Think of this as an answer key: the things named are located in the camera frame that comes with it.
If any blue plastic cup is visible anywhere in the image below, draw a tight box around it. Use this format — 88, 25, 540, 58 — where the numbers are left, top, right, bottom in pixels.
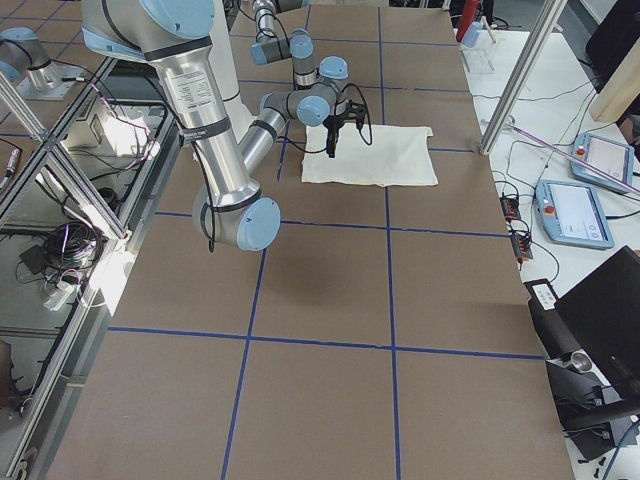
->
460, 21, 483, 48

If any blue teach pendant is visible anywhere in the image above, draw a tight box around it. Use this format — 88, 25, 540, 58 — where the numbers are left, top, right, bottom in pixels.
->
570, 133, 635, 194
535, 179, 615, 250

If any tangled cable bundle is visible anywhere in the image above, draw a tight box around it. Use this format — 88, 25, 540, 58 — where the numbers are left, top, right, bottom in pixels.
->
14, 219, 101, 311

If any red cylinder canister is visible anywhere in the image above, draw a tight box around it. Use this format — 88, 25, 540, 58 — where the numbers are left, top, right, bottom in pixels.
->
456, 0, 479, 43

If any cream long-sleeve shirt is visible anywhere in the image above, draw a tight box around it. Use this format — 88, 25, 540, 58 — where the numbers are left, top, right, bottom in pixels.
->
301, 123, 438, 187

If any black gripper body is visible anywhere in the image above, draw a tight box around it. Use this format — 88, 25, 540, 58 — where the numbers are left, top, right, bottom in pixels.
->
323, 100, 365, 137

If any aluminium frame post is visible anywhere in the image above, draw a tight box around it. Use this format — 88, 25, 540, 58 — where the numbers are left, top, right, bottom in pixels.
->
478, 0, 567, 156

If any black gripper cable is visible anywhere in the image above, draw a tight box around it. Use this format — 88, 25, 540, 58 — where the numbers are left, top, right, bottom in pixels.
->
277, 82, 374, 156

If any near blue teach pendant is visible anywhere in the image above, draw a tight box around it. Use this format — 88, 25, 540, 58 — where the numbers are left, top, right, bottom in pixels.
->
535, 179, 615, 250

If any clear acrylic rack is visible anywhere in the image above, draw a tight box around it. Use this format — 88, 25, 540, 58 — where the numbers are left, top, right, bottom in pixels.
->
460, 22, 498, 74

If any white grabber stick tool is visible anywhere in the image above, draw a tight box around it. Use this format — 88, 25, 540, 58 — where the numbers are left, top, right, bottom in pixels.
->
505, 115, 640, 196

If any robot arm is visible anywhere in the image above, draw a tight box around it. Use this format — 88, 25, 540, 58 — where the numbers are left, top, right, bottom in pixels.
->
251, 0, 317, 90
82, 1, 371, 251

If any far blue teach pendant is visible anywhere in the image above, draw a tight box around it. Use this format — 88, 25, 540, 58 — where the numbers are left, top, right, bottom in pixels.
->
570, 133, 635, 194

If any black box with label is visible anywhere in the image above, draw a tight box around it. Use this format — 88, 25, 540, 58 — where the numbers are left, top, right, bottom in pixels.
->
524, 279, 581, 361

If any black laptop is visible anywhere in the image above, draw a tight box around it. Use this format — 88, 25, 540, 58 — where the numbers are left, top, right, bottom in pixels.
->
556, 246, 639, 398

